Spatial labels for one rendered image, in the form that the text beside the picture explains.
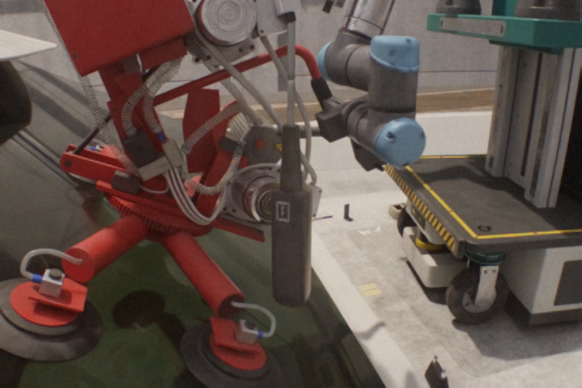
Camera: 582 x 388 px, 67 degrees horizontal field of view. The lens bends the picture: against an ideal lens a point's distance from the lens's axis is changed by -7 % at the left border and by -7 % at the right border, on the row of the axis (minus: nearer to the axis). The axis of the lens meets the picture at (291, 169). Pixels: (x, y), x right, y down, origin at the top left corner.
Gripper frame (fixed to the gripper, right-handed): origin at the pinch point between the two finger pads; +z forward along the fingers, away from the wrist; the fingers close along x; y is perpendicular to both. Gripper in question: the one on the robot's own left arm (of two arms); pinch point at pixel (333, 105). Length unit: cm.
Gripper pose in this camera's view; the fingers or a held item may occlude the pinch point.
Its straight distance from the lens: 98.3
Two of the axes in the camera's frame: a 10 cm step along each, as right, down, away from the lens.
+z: -2.7, -3.2, 9.1
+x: -9.2, 3.7, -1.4
